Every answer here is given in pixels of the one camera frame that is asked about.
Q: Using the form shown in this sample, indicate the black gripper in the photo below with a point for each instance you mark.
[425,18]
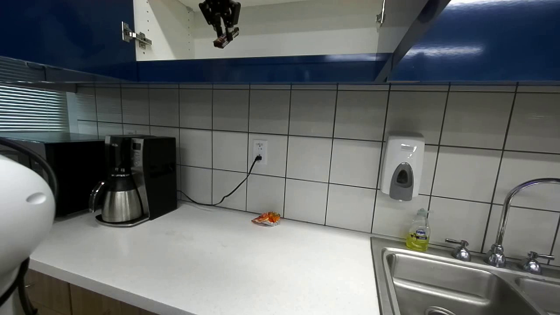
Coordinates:
[221,9]

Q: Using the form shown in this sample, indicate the brown Snickers candy bar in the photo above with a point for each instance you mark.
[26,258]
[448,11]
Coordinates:
[219,43]

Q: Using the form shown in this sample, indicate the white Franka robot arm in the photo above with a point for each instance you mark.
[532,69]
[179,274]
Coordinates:
[23,221]

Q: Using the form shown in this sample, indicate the metal cabinet hinge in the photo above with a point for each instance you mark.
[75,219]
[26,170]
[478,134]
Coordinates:
[382,11]
[135,36]

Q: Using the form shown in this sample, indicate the blue cabinet door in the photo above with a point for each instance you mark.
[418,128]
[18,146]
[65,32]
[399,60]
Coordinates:
[58,29]
[408,41]

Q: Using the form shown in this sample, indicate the wooden base cabinet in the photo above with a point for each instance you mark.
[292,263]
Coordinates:
[88,300]

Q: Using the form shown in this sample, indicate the black steel coffee maker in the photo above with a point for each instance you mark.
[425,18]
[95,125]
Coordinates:
[159,176]

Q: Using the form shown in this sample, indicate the orange snack packet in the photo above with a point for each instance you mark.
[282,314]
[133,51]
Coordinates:
[266,219]

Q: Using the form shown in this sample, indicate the stainless steel coffee carafe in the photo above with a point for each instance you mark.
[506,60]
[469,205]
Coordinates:
[119,202]

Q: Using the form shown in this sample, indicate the window blinds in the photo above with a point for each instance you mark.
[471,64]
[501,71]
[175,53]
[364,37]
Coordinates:
[32,111]

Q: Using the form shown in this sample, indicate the yellow dish soap bottle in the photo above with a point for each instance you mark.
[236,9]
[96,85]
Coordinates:
[417,237]

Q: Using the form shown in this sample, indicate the stainless steel double sink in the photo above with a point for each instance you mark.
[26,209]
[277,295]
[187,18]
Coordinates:
[443,281]

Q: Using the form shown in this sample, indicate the chrome gooseneck faucet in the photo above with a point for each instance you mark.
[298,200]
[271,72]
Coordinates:
[495,254]

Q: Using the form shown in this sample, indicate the open blue wall cabinet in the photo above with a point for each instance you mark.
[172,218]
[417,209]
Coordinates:
[303,67]

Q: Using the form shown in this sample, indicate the white wall power outlet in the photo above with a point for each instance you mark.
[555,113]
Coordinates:
[259,149]

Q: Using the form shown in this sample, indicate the closed blue wall cabinet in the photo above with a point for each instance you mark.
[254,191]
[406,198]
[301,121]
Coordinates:
[495,46]
[58,76]

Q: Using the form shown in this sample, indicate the white wall soap dispenser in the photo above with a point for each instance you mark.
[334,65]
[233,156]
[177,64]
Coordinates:
[403,169]

